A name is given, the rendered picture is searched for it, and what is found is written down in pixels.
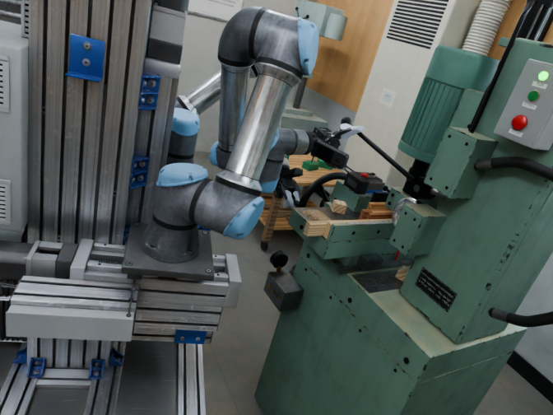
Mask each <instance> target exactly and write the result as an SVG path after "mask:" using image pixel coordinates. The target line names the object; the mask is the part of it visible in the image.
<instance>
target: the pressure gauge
mask: <svg viewBox="0 0 553 415"><path fill-rule="evenodd" d="M269 261H270V263H271V264H272V265H273V267H274V268H276V272H280V271H281V268H282V267H284V266H285V265H286V263H287V261H288V257H287V255H286V254H285V252H284V251H283V250H276V251H275V252H273V253H272V254H271V256H270V259H269Z"/></svg>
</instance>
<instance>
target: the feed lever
mask: <svg viewBox="0 0 553 415"><path fill-rule="evenodd" d="M341 124H349V125H351V126H354V125H353V124H351V119H350V118H349V117H343V118H342V120H341ZM357 135H358V136H359V137H360V138H362V139H363V140H364V141H365V142H366V143H368V144H369V145H370V146H371V147H372V148H373V149H374V150H375V151H376V152H377V153H378V154H380V155H381V156H382V157H383V158H384V159H385V160H387V161H388V162H389V163H390V164H391V165H392V166H394V167H395V168H396V169H397V170H398V171H400V172H401V173H402V174H403V175H404V176H405V177H407V178H408V179H409V180H410V183H409V185H408V192H409V194H410V196H411V197H412V198H414V199H416V200H429V199H432V198H433V197H434V196H435V195H436V196H440V197H442V198H447V196H445V195H444V194H442V193H440V192H439V191H437V190H435V189H433V188H431V187H430V186H429V185H427V184H425V183H424V181H425V177H415V178H414V177H413V176H412V175H411V174H409V173H408V172H407V171H406V170H405V169H403V168H402V167H401V166H400V165H399V164H398V163H397V162H396V161H395V160H394V159H392V158H391V157H390V156H389V155H388V154H386V153H385V152H384V151H383V150H382V149H380V148H379V147H378V146H377V145H376V144H374V143H373V142H372V141H371V140H370V139H368V138H367V137H366V136H365V135H364V134H363V133H357Z"/></svg>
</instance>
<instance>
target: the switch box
mask: <svg viewBox="0 0 553 415"><path fill-rule="evenodd" d="M543 71H548V72H549V74H550V76H549V78H548V79H547V80H546V81H544V82H541V81H539V79H538V75H539V74H540V73H541V72H543ZM533 81H535V82H540V83H543V84H547V87H546V89H542V88H540V87H536V86H532V83H533ZM533 90H537V91H539V92H540V94H541V95H540V98H539V100H537V101H536V102H530V101H528V99H527V95H528V93H529V92H530V91H533ZM523 102H527V103H530V104H533V105H537V107H536V109H535V110H532V109H529V108H527V107H524V106H522V104H523ZM520 114H521V115H524V116H526V117H527V125H526V126H525V128H523V129H515V128H513V126H512V120H513V118H514V117H515V116H517V115H520ZM510 129H513V130H516V131H519V132H520V133H523V135H522V137H519V136H516V135H514V134H512V133H509V130H510ZM494 133H495V134H498V135H500V136H502V137H504V138H507V139H509V140H512V141H514V142H517V143H520V144H522V145H524V146H526V147H530V148H532V149H537V150H543V151H548V150H549V149H550V147H551V145H552V143H553V64H552V63H545V62H542V61H537V60H534V59H529V60H528V61H527V62H526V64H525V66H524V69H523V71H522V73H521V75H520V77H519V79H518V81H517V83H516V85H515V87H514V89H513V92H512V94H511V96H510V97H509V100H508V102H507V104H506V106H505V108H504V111H503V113H502V115H501V116H500V119H499V121H498V123H497V124H496V127H495V130H494Z"/></svg>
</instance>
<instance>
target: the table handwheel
mask: <svg viewBox="0 0 553 415"><path fill-rule="evenodd" d="M346 175H347V174H346V173H342V172H332V173H329V174H326V175H323V176H321V177H320V178H318V179H317V180H315V181H314V182H313V183H312V184H311V185H310V186H309V187H308V188H307V189H306V190H305V191H304V193H303V195H302V197H301V199H300V202H299V205H298V208H305V205H306V203H307V202H308V200H309V198H310V196H311V195H312V193H313V192H314V191H315V190H316V189H317V188H319V189H320V191H321V194H322V196H323V200H322V201H321V203H320V205H319V206H320V207H321V208H323V206H324V204H325V202H330V199H331V198H330V197H328V196H327V195H326V193H325V190H324V188H323V184H324V183H326V182H328V181H330V180H345V178H346Z"/></svg>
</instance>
